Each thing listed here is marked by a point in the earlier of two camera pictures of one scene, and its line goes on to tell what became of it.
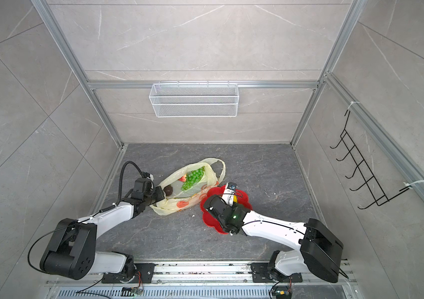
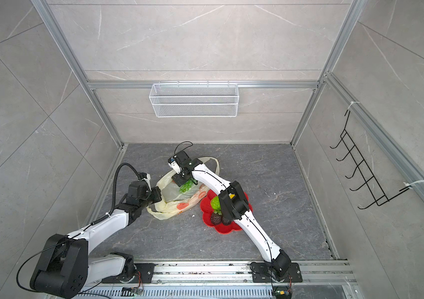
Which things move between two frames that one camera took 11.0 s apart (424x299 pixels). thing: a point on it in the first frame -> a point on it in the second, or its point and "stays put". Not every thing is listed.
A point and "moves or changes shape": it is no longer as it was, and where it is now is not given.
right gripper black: [234, 207] -> [178, 180]
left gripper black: [159, 191] stays put
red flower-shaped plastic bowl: [212, 218] stays put
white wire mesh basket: [194, 100] stays put
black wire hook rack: [370, 180] stays put
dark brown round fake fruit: [168, 190] moves or changes shape
